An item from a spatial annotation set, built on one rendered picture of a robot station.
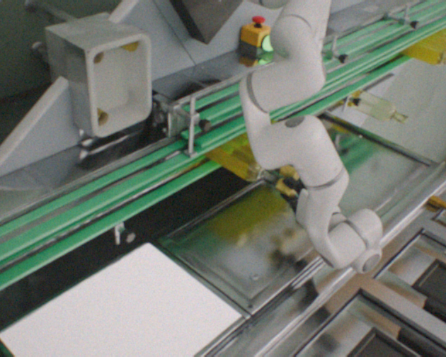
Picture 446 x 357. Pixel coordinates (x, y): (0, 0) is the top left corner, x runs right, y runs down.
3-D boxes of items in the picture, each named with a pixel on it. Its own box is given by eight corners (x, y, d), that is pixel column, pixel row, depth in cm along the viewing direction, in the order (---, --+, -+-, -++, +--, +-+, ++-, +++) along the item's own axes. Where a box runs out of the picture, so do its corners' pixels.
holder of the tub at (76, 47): (76, 143, 135) (94, 156, 131) (64, 38, 119) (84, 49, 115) (129, 120, 146) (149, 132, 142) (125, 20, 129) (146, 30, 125)
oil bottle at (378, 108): (337, 102, 203) (400, 130, 190) (339, 89, 200) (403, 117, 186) (346, 95, 206) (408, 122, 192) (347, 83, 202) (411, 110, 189)
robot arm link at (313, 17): (318, 18, 105) (306, 91, 115) (336, -22, 123) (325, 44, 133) (270, 10, 107) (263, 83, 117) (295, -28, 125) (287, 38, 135)
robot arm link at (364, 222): (351, 248, 108) (387, 218, 109) (317, 217, 115) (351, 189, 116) (362, 282, 119) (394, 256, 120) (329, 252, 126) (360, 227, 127)
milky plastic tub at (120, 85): (73, 126, 132) (95, 141, 127) (64, 38, 118) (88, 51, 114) (130, 103, 142) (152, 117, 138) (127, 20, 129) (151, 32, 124)
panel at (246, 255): (-11, 343, 112) (87, 463, 94) (-14, 333, 110) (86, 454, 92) (267, 172, 166) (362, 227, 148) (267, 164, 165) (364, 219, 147)
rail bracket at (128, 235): (91, 230, 135) (124, 258, 128) (88, 209, 131) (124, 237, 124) (104, 223, 137) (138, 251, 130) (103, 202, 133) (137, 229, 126)
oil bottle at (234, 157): (196, 151, 152) (254, 186, 140) (197, 134, 148) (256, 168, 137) (210, 144, 155) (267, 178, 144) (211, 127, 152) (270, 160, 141)
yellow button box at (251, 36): (238, 47, 166) (256, 55, 162) (240, 24, 161) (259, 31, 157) (253, 42, 170) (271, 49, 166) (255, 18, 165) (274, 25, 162)
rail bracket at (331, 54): (306, 51, 171) (342, 65, 164) (310, 28, 167) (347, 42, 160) (313, 48, 174) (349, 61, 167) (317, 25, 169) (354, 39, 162)
